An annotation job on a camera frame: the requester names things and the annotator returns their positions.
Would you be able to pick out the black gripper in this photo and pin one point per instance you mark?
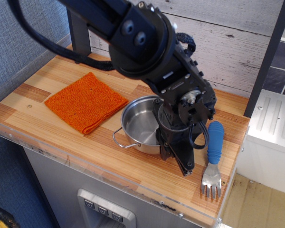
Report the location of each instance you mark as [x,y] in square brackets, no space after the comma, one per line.
[173,137]

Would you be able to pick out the stainless steel pot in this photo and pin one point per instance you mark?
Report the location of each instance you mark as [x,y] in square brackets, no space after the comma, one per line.
[140,125]

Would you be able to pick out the orange knitted towel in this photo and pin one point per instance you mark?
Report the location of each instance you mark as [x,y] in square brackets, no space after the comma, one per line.
[86,103]

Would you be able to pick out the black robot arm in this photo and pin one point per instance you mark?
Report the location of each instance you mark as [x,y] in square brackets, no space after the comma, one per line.
[143,45]

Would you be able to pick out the grey cabinet button panel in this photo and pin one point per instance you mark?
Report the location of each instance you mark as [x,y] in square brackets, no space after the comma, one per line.
[101,213]

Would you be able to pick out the white grooved side counter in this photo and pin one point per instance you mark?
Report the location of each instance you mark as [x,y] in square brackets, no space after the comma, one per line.
[262,158]

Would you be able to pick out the clear acrylic edge guard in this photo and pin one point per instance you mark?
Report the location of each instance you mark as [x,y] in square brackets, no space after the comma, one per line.
[143,175]

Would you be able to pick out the yellow black object on floor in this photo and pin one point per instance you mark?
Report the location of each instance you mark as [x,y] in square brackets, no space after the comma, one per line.
[7,220]

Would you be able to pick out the blue handled metal fork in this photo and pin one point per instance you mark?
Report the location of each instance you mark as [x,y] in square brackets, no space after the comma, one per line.
[211,180]

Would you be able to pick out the right dark shelf post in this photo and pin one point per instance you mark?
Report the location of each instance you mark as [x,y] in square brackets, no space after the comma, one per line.
[266,63]

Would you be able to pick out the dark shelf post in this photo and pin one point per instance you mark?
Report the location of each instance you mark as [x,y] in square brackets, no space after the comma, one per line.
[79,34]
[266,63]

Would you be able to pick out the left dark shelf post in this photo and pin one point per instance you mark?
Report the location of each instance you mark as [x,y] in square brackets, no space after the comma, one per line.
[79,34]

